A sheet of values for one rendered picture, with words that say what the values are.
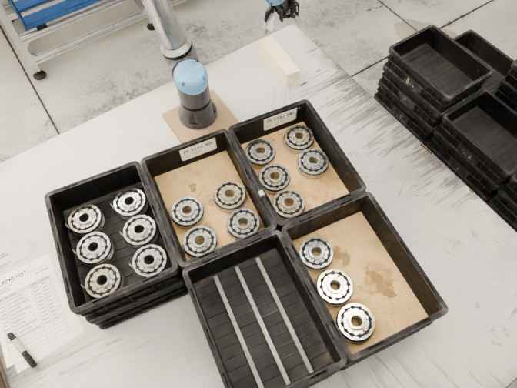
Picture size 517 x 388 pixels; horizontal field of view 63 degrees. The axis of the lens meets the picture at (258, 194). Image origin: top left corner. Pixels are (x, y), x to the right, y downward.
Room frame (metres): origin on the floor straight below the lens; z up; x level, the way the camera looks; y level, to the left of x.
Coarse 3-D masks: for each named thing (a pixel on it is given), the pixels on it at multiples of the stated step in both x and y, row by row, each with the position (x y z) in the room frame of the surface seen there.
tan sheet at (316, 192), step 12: (276, 132) 0.93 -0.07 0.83; (276, 144) 0.88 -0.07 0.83; (276, 156) 0.83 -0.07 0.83; (288, 156) 0.83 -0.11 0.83; (288, 168) 0.78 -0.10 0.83; (300, 180) 0.73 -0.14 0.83; (312, 180) 0.73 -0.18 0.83; (324, 180) 0.73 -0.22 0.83; (336, 180) 0.72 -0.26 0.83; (300, 192) 0.68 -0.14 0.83; (312, 192) 0.68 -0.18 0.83; (324, 192) 0.68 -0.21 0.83; (336, 192) 0.68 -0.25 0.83; (348, 192) 0.68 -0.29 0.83; (288, 204) 0.64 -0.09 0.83; (312, 204) 0.64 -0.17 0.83
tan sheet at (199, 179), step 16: (208, 160) 0.82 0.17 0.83; (224, 160) 0.82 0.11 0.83; (160, 176) 0.76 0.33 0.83; (176, 176) 0.76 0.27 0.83; (192, 176) 0.76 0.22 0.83; (208, 176) 0.76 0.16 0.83; (224, 176) 0.75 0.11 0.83; (176, 192) 0.70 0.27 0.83; (192, 192) 0.70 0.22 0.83; (208, 192) 0.69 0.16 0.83; (208, 208) 0.64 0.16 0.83; (208, 224) 0.58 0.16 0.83; (224, 224) 0.58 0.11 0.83; (240, 224) 0.58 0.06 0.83; (224, 240) 0.52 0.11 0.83
